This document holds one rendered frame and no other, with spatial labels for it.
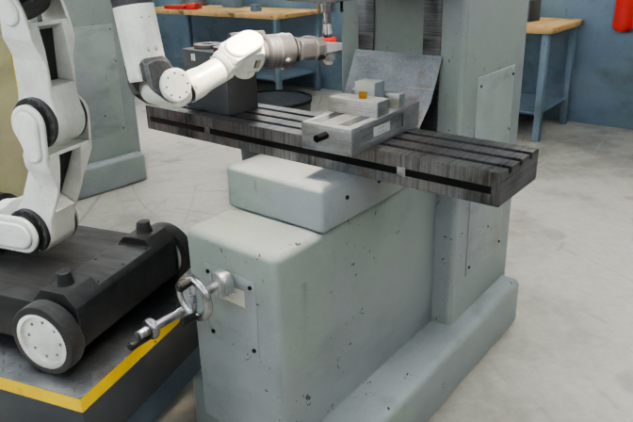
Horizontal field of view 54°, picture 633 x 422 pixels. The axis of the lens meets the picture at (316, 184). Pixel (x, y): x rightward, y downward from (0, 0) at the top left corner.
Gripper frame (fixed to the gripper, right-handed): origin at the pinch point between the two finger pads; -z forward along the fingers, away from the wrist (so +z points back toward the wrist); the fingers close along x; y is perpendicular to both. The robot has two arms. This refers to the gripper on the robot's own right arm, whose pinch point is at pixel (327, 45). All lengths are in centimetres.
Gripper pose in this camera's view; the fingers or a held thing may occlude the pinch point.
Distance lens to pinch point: 173.4
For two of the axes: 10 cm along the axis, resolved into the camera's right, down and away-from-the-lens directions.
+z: -8.9, 1.8, -4.1
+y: 0.3, 9.4, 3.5
